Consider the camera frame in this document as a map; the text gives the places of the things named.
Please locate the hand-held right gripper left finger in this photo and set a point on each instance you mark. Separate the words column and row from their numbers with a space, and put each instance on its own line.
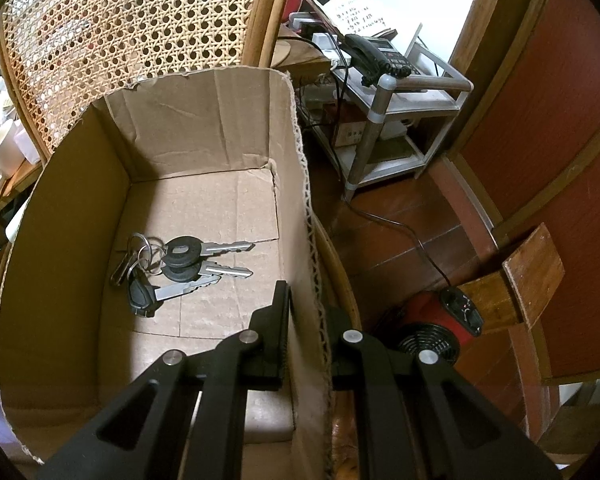
column 274, row 342

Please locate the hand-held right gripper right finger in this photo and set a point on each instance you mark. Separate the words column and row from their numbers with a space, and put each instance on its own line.
column 345, row 360

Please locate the bunch of black-headed keys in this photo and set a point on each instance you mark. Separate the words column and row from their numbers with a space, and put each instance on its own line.
column 180, row 256

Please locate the brown cardboard box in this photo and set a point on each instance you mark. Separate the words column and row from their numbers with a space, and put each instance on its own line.
column 205, row 200

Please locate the red fan heater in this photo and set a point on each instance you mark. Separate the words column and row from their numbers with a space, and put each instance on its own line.
column 422, row 310

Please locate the brown wooden stool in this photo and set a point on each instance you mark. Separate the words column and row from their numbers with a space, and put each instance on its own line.
column 530, row 270

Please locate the small brown labelled box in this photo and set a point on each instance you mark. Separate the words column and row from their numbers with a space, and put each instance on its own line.
column 350, row 130

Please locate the grey metal shelf cart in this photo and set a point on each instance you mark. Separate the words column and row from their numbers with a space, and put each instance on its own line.
column 375, row 110

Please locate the white power strip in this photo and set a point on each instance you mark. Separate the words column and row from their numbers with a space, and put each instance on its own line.
column 322, row 40

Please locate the black desk telephone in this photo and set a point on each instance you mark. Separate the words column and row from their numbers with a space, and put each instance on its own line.
column 380, row 55

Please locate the red wooden door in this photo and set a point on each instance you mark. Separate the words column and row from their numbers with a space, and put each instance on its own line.
column 555, row 110

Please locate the white ceramic mug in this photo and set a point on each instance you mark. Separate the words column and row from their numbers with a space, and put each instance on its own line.
column 2, row 150

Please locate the handwritten white paper sheet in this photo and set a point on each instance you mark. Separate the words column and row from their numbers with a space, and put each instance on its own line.
column 360, row 10

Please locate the rattan cane chair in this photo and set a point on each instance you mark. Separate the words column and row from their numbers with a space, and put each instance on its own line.
column 130, row 20

